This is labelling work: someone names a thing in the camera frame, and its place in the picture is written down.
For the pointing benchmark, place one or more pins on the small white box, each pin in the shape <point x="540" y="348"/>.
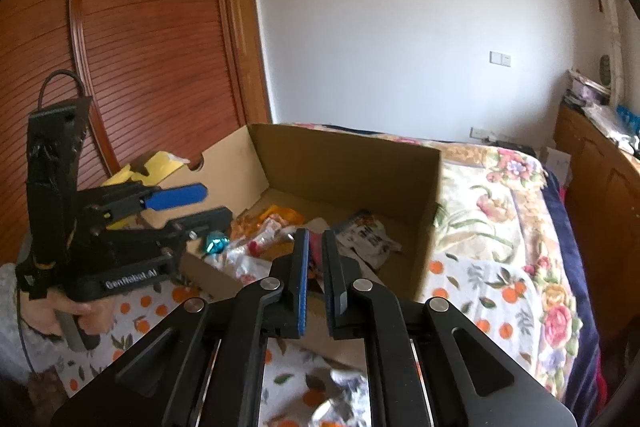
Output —
<point x="557" y="164"/>

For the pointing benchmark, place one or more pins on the wooden cabinet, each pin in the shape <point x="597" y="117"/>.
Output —
<point x="600" y="217"/>

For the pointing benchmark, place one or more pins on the pink snack packet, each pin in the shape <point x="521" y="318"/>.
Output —
<point x="315" y="257"/>

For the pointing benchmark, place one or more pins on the white wall switch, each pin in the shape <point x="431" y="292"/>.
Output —
<point x="500" y="58"/>

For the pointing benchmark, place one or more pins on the wooden louvered wardrobe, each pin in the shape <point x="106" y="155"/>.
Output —
<point x="150" y="32"/>

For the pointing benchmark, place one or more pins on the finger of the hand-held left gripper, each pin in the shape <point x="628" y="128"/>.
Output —
<point x="210" y="218"/>
<point x="175" y="197"/>

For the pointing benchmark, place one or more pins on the floral blanket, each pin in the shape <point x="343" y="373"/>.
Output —
<point x="500" y="217"/>

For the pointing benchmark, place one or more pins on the clutter of bags and boxes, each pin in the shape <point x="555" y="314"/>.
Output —
<point x="595" y="102"/>

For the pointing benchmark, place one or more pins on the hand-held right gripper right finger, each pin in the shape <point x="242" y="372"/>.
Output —
<point x="327" y="292"/>

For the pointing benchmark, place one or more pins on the white black snack packet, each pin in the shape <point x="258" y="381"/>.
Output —
<point x="367" y="237"/>

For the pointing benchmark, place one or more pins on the orange fruit print cloth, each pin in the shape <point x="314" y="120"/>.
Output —
<point x="480" y="292"/>

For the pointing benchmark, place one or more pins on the white wall socket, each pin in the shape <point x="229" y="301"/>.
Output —
<point x="479" y="133"/>

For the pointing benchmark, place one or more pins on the teal foil candy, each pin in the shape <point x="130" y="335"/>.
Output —
<point x="216" y="244"/>

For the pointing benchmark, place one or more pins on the yellow plastic bag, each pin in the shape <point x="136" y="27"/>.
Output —
<point x="160" y="162"/>

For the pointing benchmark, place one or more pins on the brown cardboard box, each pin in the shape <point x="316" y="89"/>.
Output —
<point x="350" y="167"/>

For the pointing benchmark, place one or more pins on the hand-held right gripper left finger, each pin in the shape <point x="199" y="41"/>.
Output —
<point x="301" y="287"/>

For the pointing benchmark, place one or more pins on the white red snack wrapper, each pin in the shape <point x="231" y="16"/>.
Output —
<point x="240" y="264"/>

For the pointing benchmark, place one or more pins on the dark blue bed sheet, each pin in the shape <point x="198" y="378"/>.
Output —
<point x="575" y="267"/>

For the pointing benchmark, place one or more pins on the small oval wall ornament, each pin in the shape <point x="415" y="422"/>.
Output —
<point x="605" y="68"/>

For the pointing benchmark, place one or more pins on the crumpled silver foil wrapper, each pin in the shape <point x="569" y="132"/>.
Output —
<point x="340" y="402"/>

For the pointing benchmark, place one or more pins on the person's left hand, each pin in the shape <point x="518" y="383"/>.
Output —
<point x="45" y="314"/>

